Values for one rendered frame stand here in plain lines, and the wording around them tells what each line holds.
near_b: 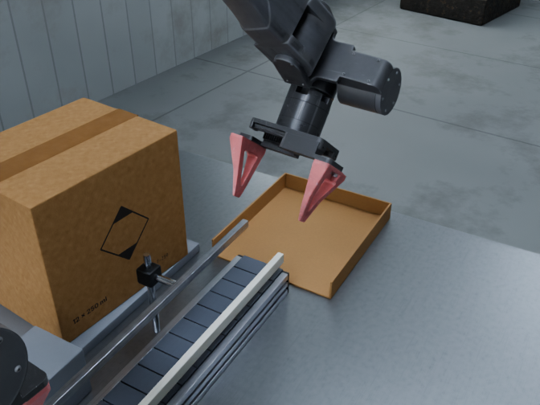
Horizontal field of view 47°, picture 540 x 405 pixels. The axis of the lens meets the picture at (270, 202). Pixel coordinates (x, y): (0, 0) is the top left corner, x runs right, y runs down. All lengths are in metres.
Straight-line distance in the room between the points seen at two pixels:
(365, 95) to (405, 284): 0.55
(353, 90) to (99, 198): 0.45
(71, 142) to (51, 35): 2.72
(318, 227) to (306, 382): 0.41
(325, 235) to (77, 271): 0.52
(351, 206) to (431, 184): 1.79
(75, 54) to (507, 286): 3.11
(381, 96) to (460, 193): 2.41
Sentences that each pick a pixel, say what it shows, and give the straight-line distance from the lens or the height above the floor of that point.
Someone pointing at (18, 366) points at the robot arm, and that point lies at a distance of 0.32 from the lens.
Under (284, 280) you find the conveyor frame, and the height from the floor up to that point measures 0.87.
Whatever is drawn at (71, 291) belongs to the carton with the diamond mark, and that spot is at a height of 0.95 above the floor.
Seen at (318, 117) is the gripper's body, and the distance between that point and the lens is 0.76.
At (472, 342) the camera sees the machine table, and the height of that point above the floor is 0.83.
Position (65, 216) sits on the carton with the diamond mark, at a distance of 0.97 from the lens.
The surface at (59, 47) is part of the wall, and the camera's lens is 3.83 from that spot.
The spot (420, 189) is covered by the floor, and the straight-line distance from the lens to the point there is 3.11.
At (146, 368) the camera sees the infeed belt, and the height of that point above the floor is 0.88.
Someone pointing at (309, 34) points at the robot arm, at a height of 1.38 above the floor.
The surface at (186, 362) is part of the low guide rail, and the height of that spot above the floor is 0.91.
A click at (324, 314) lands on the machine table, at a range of 1.12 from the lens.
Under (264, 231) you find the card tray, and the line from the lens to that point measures 1.31.
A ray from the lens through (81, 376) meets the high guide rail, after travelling 0.88.
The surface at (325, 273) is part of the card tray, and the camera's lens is 1.20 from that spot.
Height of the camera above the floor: 1.60
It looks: 33 degrees down
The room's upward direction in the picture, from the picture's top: straight up
